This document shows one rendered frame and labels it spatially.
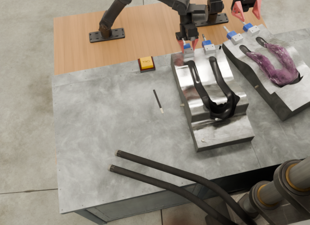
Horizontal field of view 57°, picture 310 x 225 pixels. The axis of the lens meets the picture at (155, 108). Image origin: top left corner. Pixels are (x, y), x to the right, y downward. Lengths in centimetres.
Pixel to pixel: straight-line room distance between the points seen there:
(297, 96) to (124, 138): 81
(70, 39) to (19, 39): 133
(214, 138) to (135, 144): 36
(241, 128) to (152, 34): 73
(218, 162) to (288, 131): 37
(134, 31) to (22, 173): 132
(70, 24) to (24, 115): 100
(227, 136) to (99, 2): 216
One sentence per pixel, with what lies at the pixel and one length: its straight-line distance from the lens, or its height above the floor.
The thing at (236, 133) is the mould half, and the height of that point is 86.
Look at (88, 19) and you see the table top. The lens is 180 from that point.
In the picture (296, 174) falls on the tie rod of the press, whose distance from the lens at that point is 80.
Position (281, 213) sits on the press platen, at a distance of 109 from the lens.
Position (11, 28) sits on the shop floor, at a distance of 314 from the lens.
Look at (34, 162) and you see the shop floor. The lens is 233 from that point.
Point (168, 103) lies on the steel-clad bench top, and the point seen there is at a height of 80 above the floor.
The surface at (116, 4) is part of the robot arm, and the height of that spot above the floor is 107.
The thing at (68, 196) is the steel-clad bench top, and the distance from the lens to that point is 132.
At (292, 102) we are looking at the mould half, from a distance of 141.
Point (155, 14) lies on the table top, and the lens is 178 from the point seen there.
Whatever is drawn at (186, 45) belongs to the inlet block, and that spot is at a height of 91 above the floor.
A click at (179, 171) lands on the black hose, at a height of 90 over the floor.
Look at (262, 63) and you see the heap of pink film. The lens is 147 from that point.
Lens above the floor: 204
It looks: 63 degrees down
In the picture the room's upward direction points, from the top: 3 degrees counter-clockwise
